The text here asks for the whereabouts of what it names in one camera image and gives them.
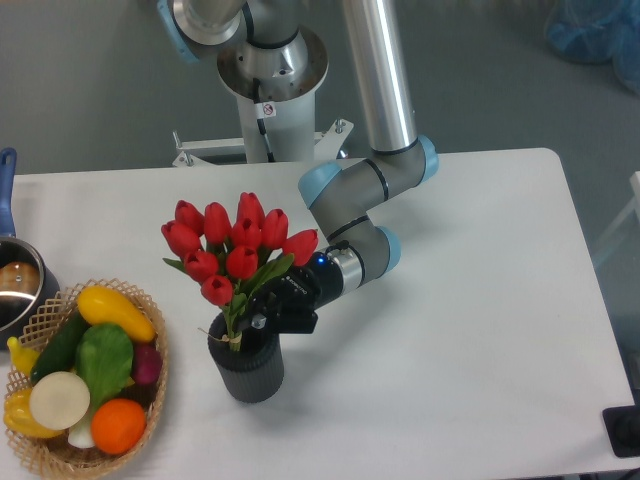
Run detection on dark grey ribbed vase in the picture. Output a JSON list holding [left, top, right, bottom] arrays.
[[208, 313, 284, 403]]

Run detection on orange fruit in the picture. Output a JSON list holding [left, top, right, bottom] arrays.
[[90, 398, 146, 455]]

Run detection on woven wicker basket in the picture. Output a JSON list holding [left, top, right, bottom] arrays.
[[5, 279, 169, 479]]

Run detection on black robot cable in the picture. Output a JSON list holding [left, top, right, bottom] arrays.
[[251, 77, 277, 164]]

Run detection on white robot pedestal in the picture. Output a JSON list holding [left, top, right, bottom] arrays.
[[172, 94, 354, 167]]

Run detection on purple red radish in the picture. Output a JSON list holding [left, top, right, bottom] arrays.
[[131, 344, 163, 385]]

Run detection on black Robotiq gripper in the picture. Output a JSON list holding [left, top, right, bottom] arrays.
[[237, 253, 344, 345]]

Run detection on green lettuce leaf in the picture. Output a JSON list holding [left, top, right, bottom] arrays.
[[75, 323, 134, 414]]

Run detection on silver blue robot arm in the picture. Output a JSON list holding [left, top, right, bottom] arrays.
[[160, 1, 439, 351]]

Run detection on yellow squash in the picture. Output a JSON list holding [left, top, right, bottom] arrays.
[[76, 285, 156, 343]]

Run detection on black device at edge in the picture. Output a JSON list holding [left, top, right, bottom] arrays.
[[602, 406, 639, 458]]

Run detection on green cucumber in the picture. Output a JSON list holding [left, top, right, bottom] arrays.
[[30, 311, 89, 385]]

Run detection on blue plastic bag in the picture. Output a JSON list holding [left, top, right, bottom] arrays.
[[544, 1, 639, 93]]

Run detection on white frame at right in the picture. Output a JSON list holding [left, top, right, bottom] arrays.
[[591, 171, 639, 269]]

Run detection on blue handled saucepan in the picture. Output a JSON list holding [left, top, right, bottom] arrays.
[[1, 147, 59, 352]]

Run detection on yellow bell pepper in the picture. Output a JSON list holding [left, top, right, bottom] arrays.
[[3, 388, 64, 439]]

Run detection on white leek stalk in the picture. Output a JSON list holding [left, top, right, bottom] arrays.
[[67, 412, 95, 449]]

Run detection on white round onion slice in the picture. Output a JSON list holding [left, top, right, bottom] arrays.
[[29, 371, 90, 430]]

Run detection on red tulip bouquet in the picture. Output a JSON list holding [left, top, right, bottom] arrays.
[[161, 192, 318, 352]]

